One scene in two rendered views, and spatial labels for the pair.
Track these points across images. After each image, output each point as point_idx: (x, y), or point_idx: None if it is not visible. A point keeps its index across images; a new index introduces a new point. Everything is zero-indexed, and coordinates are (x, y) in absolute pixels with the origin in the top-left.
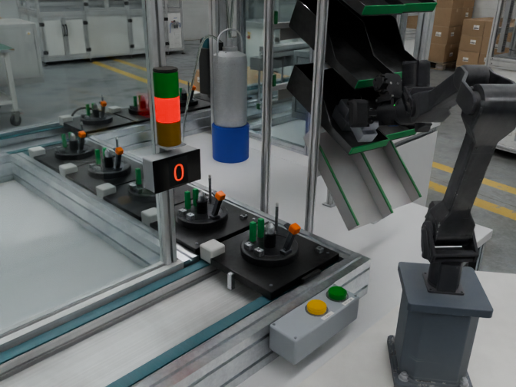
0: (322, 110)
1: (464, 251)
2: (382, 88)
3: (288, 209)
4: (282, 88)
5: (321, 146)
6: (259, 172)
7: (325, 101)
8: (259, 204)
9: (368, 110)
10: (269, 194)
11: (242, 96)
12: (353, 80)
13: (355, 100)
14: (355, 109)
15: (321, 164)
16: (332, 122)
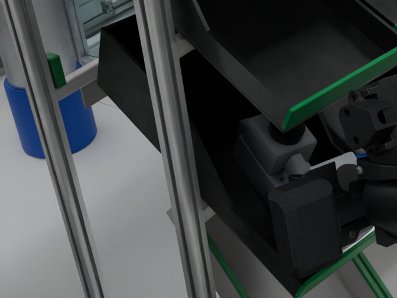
0: (201, 164)
1: None
2: (376, 142)
3: (181, 293)
4: (88, 81)
5: (220, 223)
6: (117, 175)
7: (212, 104)
8: (118, 287)
9: (339, 211)
10: None
11: (51, 19)
12: (274, 104)
13: (290, 195)
14: (292, 228)
15: (225, 290)
16: (236, 180)
